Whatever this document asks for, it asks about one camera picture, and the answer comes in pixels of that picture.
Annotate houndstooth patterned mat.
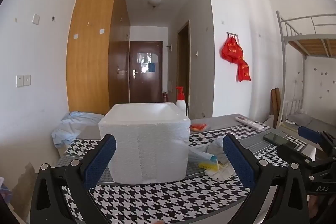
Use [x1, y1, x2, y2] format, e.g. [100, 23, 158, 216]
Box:
[56, 126, 315, 224]

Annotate leaning wooden boards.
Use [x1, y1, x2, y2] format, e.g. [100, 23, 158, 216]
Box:
[271, 88, 281, 128]

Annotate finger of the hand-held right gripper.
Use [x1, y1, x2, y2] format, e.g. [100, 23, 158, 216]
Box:
[277, 144, 319, 165]
[298, 126, 336, 155]

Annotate red plastic bag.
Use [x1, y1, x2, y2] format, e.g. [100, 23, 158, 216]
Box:
[220, 34, 243, 64]
[235, 60, 252, 82]

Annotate white remote control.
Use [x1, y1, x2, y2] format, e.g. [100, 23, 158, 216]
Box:
[234, 115, 264, 130]

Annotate yellow foam net sleeve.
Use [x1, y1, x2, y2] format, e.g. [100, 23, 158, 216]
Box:
[198, 162, 219, 171]

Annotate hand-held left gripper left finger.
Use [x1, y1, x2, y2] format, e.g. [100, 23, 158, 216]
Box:
[30, 134, 117, 224]

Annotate blue-capped plastic tube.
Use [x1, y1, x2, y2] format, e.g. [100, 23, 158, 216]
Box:
[189, 147, 219, 162]

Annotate wooden wardrobe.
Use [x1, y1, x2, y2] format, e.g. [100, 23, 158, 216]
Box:
[66, 0, 131, 115]

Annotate light blue cloth pile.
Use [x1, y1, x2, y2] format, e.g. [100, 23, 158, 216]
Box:
[51, 112, 105, 148]

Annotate white foam wrap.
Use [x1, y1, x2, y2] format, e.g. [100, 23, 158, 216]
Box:
[205, 161, 237, 180]

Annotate white bottle with red pump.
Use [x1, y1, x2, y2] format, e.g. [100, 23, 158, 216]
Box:
[175, 86, 187, 115]

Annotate dark brown entrance door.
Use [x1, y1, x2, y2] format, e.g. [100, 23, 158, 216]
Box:
[129, 40, 163, 104]

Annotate brown side door frame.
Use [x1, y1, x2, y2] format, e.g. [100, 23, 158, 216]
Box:
[177, 20, 191, 115]

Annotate grey cloth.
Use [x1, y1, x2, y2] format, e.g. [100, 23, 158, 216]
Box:
[196, 139, 227, 159]

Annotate double wall socket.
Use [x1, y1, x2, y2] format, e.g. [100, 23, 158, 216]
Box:
[16, 74, 31, 87]

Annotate white foam box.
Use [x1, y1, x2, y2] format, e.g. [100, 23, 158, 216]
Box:
[98, 102, 191, 185]

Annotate black phone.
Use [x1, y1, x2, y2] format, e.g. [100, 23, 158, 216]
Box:
[263, 132, 296, 148]

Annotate grey metal bunk bed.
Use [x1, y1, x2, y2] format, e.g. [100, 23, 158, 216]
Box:
[276, 11, 336, 135]

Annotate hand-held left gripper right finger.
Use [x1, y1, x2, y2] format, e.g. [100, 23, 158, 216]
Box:
[222, 133, 309, 224]

